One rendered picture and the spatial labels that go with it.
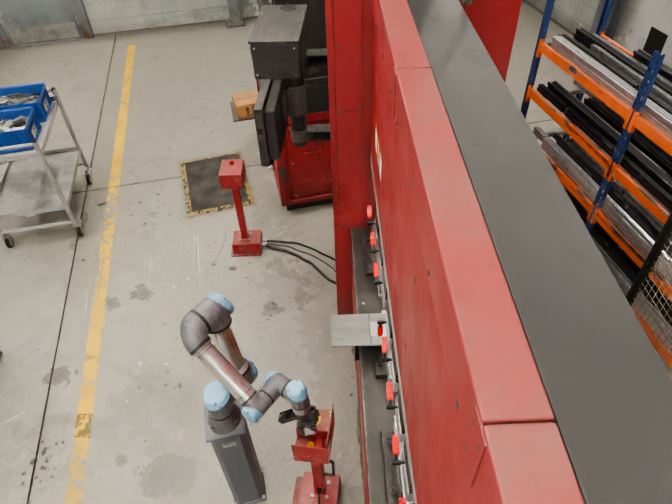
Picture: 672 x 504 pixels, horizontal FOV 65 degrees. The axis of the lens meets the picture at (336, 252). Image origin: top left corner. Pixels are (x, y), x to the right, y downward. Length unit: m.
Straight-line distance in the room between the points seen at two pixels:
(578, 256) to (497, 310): 0.20
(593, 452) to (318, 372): 2.86
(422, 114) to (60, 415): 3.08
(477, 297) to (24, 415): 3.39
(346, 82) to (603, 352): 2.00
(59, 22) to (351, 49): 6.85
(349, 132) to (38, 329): 2.72
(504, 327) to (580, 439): 0.19
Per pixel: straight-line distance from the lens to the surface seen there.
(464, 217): 1.02
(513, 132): 1.29
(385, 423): 2.35
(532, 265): 0.95
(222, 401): 2.32
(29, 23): 9.10
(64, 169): 5.27
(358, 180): 2.92
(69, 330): 4.24
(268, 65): 2.76
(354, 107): 2.68
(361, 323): 2.48
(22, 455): 3.78
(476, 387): 0.78
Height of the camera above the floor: 2.95
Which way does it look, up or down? 44 degrees down
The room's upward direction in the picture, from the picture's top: 2 degrees counter-clockwise
